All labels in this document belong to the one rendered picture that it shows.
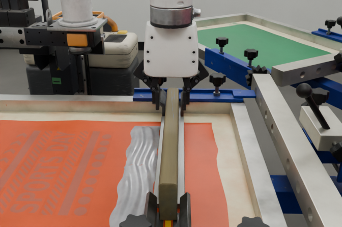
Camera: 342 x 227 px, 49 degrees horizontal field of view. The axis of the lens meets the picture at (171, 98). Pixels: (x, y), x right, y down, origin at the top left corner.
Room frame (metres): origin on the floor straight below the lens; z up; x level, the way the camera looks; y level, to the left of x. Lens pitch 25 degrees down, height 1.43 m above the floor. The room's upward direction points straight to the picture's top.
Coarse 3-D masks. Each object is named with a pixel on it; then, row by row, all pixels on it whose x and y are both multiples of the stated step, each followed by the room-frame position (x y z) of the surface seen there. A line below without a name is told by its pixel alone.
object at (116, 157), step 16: (0, 128) 0.83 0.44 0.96; (16, 128) 0.83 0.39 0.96; (32, 128) 0.83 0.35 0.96; (48, 128) 0.83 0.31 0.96; (64, 128) 0.83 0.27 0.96; (80, 128) 0.83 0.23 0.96; (96, 128) 0.83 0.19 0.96; (112, 128) 0.83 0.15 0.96; (128, 128) 0.83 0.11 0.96; (192, 128) 0.83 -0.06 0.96; (208, 128) 0.83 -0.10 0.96; (0, 144) 0.76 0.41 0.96; (112, 144) 0.76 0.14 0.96; (128, 144) 0.76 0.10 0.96; (192, 144) 0.76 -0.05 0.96; (208, 144) 0.76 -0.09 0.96; (112, 160) 0.69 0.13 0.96; (192, 160) 0.69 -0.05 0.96; (208, 160) 0.69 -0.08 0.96
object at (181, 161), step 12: (180, 120) 0.80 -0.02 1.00; (180, 132) 0.75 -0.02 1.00; (180, 144) 0.70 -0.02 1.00; (180, 156) 0.65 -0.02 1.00; (156, 168) 0.61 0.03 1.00; (180, 168) 0.61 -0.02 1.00; (156, 180) 0.57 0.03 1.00; (180, 180) 0.57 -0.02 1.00; (156, 192) 0.53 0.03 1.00; (180, 192) 0.53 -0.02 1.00
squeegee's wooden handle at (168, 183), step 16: (176, 96) 0.80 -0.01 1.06; (176, 112) 0.72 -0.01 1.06; (176, 128) 0.65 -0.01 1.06; (176, 144) 0.59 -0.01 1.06; (176, 160) 0.54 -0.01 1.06; (160, 176) 0.50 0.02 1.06; (176, 176) 0.50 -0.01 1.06; (160, 192) 0.47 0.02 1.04; (176, 192) 0.47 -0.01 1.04; (160, 208) 0.47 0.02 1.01; (176, 208) 0.47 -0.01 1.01
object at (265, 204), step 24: (0, 96) 0.95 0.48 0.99; (24, 96) 0.95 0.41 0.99; (48, 96) 0.95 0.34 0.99; (72, 96) 0.95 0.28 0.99; (96, 96) 0.95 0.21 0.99; (120, 96) 0.95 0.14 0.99; (240, 120) 0.81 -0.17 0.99; (240, 144) 0.72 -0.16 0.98; (264, 168) 0.61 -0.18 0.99; (264, 192) 0.54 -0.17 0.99; (264, 216) 0.48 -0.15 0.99
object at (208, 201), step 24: (120, 168) 0.66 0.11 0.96; (192, 168) 0.66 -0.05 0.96; (216, 168) 0.66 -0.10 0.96; (96, 192) 0.58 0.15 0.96; (192, 192) 0.58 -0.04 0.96; (216, 192) 0.58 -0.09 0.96; (0, 216) 0.52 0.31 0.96; (24, 216) 0.52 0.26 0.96; (48, 216) 0.52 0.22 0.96; (72, 216) 0.52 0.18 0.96; (96, 216) 0.52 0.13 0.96; (192, 216) 0.52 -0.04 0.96; (216, 216) 0.52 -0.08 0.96
